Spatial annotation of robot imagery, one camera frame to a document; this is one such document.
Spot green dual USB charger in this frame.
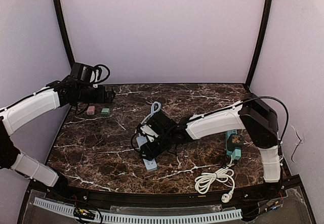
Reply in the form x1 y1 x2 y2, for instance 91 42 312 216
100 108 110 117

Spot pink USB charger plug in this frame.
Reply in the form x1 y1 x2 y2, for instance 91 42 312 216
86 106 96 115

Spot white power cable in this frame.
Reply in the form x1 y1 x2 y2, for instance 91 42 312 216
194 158 236 204

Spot teal power strip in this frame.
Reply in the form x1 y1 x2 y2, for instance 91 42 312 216
225 130 244 160

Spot dark green decorated charger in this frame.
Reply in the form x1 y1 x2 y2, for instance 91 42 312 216
226 133 244 151

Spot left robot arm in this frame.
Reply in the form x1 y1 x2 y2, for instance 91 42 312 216
1 63 115 189

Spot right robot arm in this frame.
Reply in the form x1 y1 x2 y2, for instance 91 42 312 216
136 93 283 183

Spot small green circuit board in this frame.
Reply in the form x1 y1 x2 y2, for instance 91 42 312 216
73 207 96 220

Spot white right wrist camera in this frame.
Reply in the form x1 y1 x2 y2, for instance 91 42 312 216
140 124 158 142

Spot black frame post left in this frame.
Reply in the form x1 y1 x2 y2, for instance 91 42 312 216
53 0 75 68

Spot black frame post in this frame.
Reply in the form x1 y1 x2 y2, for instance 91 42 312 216
244 0 272 91
53 0 75 68

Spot white slotted cable duct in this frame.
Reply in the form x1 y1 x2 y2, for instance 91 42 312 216
24 197 243 223

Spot black frame post right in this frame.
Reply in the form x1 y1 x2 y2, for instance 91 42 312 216
244 0 272 91

